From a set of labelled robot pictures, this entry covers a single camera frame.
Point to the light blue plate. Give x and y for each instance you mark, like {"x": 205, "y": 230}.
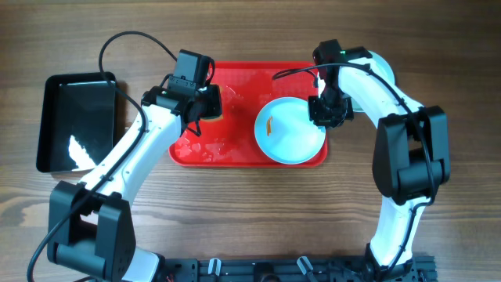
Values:
{"x": 386, "y": 70}
{"x": 284, "y": 132}

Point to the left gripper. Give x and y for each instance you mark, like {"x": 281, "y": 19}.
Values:
{"x": 214, "y": 108}

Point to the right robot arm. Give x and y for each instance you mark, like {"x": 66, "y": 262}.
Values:
{"x": 411, "y": 153}

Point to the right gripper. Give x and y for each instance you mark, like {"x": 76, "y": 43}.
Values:
{"x": 320, "y": 119}

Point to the black water basin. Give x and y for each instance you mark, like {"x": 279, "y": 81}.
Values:
{"x": 78, "y": 121}

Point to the red plastic tray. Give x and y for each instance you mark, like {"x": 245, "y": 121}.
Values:
{"x": 245, "y": 87}

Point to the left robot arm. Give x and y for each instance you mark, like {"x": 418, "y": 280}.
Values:
{"x": 90, "y": 222}

